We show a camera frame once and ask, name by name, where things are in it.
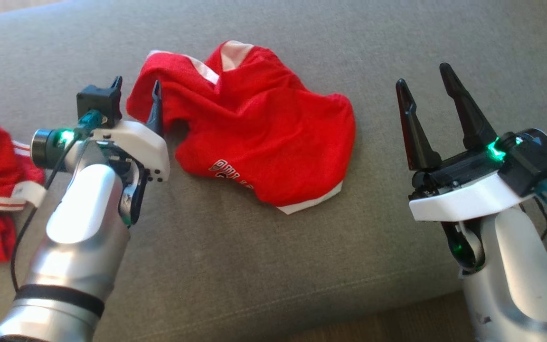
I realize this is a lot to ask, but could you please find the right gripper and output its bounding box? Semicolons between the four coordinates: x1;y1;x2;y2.
396;63;540;222

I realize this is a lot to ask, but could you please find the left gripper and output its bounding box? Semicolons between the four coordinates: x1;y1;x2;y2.
31;76;170;184

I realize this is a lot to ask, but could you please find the red garment with white trim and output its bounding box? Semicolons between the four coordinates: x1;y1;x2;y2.
126;40;356;215

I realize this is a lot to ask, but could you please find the large grey sofa seat cushion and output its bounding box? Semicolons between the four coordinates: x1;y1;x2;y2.
0;0;547;342

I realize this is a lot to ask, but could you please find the left arm cable teal plug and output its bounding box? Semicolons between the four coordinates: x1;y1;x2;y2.
10;109;102;291

